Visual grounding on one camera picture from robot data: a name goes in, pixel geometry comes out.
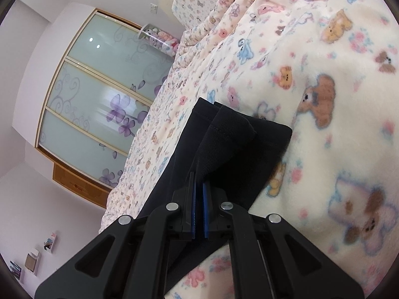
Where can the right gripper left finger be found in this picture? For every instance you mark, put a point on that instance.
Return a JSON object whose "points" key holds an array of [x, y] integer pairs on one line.
{"points": [[129, 258]]}

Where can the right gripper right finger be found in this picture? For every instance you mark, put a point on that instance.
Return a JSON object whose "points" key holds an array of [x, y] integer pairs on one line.
{"points": [[269, 257]]}

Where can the black pants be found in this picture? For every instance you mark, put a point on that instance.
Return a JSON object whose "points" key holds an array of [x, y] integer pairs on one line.
{"points": [[226, 150]]}

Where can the wooden door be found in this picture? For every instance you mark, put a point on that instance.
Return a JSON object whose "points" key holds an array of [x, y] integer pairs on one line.
{"points": [[80, 186]]}

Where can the floral glass sliding wardrobe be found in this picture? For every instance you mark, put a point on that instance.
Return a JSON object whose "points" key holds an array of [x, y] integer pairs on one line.
{"points": [[99, 97]]}

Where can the cartoon bear fleece blanket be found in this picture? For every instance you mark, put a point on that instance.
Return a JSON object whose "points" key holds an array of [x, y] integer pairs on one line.
{"points": [[328, 69]]}

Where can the plush toy tube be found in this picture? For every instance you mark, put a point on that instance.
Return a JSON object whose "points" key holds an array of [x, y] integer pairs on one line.
{"points": [[160, 39]]}

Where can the lower white wall shelf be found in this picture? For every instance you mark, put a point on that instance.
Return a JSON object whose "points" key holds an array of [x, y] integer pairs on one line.
{"points": [[49, 243]]}

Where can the wall light switch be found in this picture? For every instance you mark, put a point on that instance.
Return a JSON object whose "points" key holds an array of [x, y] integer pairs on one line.
{"points": [[153, 8]]}

